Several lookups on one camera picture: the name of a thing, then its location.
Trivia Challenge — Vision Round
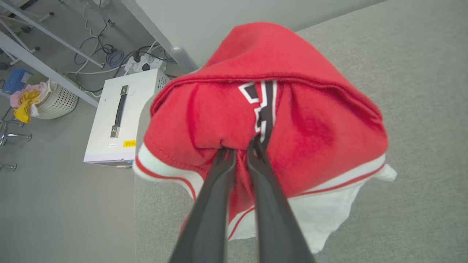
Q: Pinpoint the grey fabric sofa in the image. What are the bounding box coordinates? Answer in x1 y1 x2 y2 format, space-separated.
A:
133 0 468 263

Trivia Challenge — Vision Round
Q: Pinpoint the white metal equipment case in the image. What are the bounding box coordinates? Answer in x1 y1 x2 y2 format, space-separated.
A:
83 68 172 168

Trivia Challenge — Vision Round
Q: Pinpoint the chrome chair leg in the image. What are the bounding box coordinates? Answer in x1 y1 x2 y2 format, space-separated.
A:
0 119 33 146

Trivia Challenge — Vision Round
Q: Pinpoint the white power strip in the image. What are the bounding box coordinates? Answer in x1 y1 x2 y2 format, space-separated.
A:
124 55 167 73

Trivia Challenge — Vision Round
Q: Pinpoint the thin white metal frame bar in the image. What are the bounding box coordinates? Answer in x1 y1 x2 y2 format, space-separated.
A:
0 0 105 69

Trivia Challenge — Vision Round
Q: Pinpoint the blue box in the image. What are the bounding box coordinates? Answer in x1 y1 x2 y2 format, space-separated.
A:
2 68 33 94

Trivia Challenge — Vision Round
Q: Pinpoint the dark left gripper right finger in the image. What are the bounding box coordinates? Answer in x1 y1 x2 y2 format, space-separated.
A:
246 136 317 263

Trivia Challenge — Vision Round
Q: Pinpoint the yellow cloth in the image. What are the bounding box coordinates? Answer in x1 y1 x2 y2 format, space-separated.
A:
14 89 41 123

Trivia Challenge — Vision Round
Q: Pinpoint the red and white jersey garment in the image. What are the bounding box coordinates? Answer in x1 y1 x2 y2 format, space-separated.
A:
132 22 398 254

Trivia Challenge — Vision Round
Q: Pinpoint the white plastic laundry basket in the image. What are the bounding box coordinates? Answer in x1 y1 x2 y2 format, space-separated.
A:
35 79 79 120

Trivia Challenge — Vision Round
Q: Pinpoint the thick white metal frame beam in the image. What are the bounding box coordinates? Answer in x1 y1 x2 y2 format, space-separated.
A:
0 31 99 108

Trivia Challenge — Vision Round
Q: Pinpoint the pink cloth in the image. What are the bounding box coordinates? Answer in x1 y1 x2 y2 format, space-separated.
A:
10 82 48 108

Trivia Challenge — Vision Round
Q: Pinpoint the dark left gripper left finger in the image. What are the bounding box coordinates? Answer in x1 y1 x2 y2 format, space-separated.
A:
169 147 238 263

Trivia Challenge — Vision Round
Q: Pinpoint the black case carry handle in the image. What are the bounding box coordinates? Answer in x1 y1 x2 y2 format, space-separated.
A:
110 85 129 138

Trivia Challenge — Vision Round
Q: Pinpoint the coiled blue cable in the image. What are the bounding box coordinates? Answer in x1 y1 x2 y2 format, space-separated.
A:
106 49 125 68

